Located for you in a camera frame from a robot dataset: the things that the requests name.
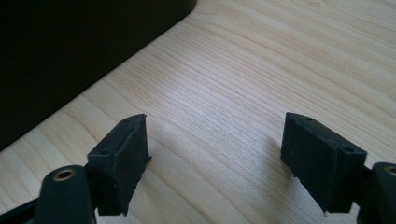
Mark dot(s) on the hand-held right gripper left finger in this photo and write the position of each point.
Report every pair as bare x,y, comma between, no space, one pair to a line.
121,165

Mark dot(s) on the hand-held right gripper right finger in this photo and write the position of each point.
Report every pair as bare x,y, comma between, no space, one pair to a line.
320,161

